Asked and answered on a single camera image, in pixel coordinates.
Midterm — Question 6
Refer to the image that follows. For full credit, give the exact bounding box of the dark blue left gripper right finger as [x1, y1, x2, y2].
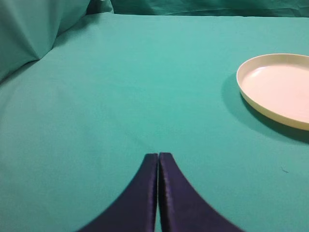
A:
[158, 153, 242, 232]

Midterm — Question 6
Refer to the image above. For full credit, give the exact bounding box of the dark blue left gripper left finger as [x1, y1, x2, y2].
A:
[79, 153, 158, 232]

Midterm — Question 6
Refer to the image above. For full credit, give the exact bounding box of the pale yellow plastic plate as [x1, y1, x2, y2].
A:
[236, 53, 309, 131]

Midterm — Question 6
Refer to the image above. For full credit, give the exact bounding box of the green table cloth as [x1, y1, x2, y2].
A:
[0, 13, 309, 232]

